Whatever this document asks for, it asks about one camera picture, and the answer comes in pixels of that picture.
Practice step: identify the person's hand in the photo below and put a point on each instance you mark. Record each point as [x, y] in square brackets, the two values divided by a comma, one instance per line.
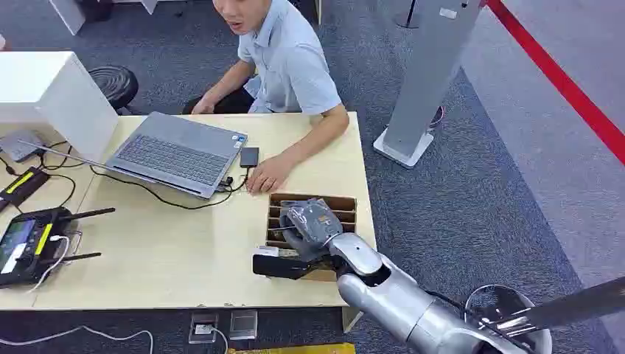
[202, 106]
[267, 176]

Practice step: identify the closed floor socket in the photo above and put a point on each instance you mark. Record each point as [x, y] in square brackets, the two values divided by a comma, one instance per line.
[243, 325]

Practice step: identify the person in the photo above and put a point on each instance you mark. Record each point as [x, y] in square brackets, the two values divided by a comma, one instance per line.
[288, 58]

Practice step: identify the wooden card box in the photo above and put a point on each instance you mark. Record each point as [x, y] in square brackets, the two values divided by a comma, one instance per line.
[345, 205]

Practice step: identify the floor socket with plug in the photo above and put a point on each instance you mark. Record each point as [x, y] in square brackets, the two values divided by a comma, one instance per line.
[202, 328]

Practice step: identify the grey pillar stand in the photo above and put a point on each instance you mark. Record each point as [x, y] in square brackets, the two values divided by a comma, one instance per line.
[429, 73]

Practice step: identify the person's right hand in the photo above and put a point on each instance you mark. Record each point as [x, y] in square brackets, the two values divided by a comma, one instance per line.
[202, 106]

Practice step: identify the person's left hand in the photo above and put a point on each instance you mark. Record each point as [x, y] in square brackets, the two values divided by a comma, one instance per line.
[267, 176]

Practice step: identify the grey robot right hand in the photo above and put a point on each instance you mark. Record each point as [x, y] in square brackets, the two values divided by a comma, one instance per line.
[315, 222]

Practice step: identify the pale desk leg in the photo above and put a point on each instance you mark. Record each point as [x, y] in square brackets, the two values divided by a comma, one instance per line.
[351, 318]

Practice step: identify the dark metal bar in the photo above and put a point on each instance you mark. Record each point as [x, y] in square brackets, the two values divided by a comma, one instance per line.
[576, 305]

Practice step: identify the yellow sheet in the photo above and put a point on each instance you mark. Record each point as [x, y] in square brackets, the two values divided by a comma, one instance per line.
[298, 349]

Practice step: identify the black external drive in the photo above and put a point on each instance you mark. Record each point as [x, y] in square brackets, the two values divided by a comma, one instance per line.
[249, 157]

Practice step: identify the white box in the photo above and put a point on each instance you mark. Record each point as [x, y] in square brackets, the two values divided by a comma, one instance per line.
[44, 93]

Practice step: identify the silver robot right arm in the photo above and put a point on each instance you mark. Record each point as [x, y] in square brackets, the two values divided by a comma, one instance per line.
[390, 293]

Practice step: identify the black round stool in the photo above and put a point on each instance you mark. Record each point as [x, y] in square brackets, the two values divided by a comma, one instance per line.
[114, 85]

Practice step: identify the grey laptop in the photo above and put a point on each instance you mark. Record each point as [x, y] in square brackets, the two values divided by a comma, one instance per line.
[180, 151]

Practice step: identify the black remote controller with screen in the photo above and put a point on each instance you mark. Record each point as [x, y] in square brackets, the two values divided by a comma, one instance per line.
[29, 244]

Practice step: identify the white table leg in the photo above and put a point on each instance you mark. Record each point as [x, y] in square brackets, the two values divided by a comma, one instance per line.
[68, 14]

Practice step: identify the red barrier tape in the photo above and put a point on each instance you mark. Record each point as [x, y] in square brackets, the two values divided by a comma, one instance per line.
[561, 80]

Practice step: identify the black pole stand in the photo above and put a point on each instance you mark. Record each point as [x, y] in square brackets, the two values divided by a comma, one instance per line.
[407, 17]

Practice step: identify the black device with yellow stripe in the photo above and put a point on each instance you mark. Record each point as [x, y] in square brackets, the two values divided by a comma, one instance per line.
[22, 185]

